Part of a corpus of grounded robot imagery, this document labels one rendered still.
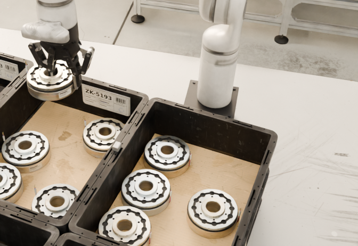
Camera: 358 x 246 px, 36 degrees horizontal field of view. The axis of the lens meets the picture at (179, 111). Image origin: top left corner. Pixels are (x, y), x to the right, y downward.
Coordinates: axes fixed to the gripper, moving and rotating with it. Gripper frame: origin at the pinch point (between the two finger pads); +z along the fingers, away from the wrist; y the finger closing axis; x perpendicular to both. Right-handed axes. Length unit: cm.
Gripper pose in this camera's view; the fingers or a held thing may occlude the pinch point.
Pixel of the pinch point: (65, 79)
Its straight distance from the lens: 118.4
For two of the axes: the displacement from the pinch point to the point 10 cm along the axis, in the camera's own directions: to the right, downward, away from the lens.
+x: -2.1, 6.3, -7.4
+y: -9.8, -1.6, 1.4
